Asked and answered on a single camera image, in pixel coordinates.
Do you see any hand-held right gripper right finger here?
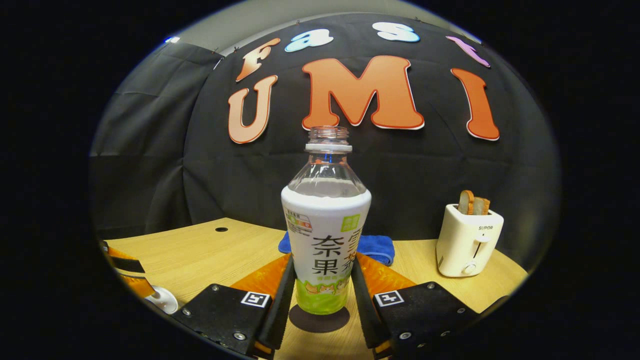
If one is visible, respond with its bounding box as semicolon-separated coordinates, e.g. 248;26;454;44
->
350;252;481;358

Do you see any blue folded towel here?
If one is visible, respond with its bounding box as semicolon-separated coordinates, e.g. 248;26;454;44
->
278;231;396;267

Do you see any dark round coaster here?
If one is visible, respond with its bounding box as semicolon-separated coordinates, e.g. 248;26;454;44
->
288;305;351;334

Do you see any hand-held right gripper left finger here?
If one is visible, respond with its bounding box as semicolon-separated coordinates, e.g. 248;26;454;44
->
172;253;297;358

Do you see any green label water bottle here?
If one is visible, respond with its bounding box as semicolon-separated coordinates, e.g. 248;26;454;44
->
281;126;372;316

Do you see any white toaster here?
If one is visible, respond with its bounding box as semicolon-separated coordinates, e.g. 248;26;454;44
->
436;203;505;278

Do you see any white teacup lid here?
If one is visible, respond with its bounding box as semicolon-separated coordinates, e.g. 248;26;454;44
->
145;285;179;315

